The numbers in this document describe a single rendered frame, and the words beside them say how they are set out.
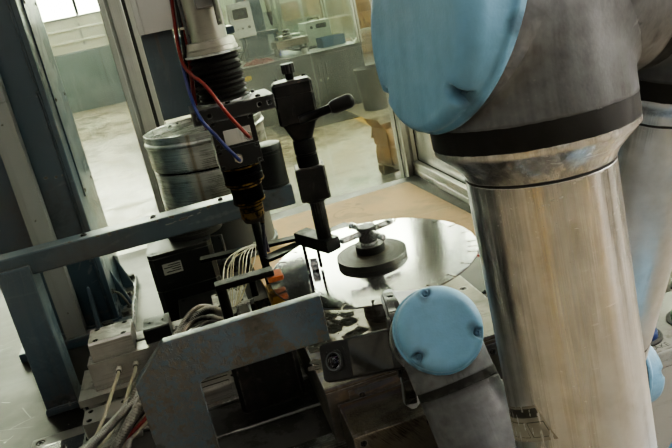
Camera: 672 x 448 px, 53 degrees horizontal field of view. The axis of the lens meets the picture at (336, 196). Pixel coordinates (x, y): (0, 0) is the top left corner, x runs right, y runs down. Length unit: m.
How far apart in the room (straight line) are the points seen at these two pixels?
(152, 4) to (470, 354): 0.65
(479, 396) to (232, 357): 0.37
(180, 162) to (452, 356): 1.15
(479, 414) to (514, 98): 0.33
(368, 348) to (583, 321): 0.41
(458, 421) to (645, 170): 0.26
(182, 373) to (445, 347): 0.40
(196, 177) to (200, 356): 0.82
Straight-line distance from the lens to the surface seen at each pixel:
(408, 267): 1.00
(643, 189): 0.51
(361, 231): 1.03
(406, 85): 0.37
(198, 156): 1.61
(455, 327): 0.58
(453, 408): 0.60
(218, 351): 0.87
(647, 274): 0.56
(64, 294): 1.53
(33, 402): 1.42
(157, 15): 0.99
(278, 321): 0.86
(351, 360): 0.79
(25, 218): 1.48
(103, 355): 1.20
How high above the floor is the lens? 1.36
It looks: 17 degrees down
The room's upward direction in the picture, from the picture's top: 12 degrees counter-clockwise
